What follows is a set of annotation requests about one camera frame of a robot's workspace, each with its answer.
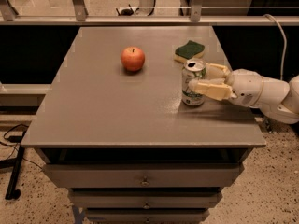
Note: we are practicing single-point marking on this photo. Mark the top grey drawer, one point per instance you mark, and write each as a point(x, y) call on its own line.
point(143, 175)

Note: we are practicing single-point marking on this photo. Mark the metal railing frame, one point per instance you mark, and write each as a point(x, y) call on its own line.
point(147, 12)

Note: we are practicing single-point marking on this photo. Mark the middle grey drawer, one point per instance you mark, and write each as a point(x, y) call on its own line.
point(145, 198)

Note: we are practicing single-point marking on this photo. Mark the red apple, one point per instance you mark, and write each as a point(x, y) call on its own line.
point(132, 58)

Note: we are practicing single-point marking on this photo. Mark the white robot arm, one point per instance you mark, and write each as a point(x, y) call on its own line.
point(275, 98)

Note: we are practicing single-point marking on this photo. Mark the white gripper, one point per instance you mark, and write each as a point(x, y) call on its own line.
point(246, 87)

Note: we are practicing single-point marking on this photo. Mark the grey drawer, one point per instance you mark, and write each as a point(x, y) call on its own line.
point(145, 198)
point(143, 175)
point(146, 216)

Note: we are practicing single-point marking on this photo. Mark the green yellow sponge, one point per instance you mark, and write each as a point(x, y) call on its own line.
point(188, 51)

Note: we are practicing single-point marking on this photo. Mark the bottom grey drawer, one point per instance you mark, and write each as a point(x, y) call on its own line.
point(146, 216)

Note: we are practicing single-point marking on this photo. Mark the black metal stand leg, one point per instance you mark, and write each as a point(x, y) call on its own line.
point(12, 192)

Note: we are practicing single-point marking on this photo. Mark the white green 7up can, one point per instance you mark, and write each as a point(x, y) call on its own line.
point(193, 70)

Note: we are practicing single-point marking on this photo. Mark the grey drawer cabinet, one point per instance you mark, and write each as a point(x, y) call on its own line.
point(97, 112)

